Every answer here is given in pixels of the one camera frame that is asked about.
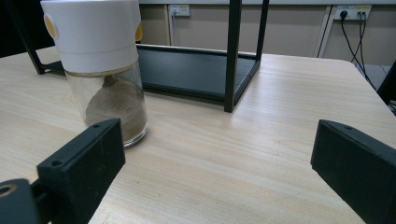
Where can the black metal rack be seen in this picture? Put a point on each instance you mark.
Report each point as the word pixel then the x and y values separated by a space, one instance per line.
pixel 186 71

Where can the brown powder glass jar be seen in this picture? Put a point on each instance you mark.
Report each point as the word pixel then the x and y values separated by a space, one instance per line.
pixel 93 37

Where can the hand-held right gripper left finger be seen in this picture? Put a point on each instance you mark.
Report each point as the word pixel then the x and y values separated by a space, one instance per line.
pixel 81 168

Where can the black curtain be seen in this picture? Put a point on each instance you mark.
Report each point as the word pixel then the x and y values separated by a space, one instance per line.
pixel 18 21
pixel 389 87

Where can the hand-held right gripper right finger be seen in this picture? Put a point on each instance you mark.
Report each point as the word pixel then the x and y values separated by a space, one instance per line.
pixel 358 168

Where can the white wall socket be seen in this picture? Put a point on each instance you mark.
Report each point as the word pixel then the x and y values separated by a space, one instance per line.
pixel 351 9
pixel 179 10

